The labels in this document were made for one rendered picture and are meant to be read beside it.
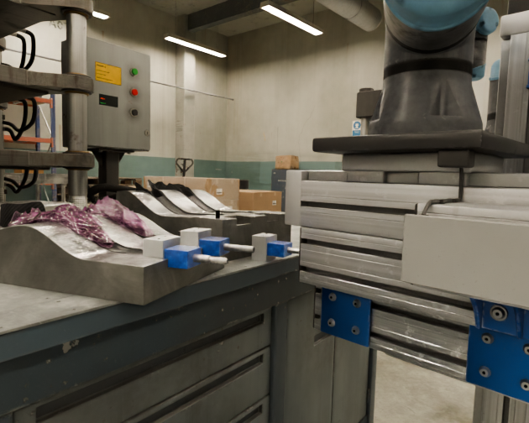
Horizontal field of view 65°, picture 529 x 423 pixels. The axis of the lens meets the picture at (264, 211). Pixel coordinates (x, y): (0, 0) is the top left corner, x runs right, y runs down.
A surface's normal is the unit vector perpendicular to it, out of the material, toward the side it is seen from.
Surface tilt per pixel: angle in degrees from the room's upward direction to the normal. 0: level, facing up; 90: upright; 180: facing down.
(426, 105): 72
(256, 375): 90
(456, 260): 90
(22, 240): 90
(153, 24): 90
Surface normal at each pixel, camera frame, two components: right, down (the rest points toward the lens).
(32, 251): -0.34, 0.07
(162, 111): 0.76, 0.08
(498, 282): -0.69, 0.04
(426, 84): -0.27, -0.23
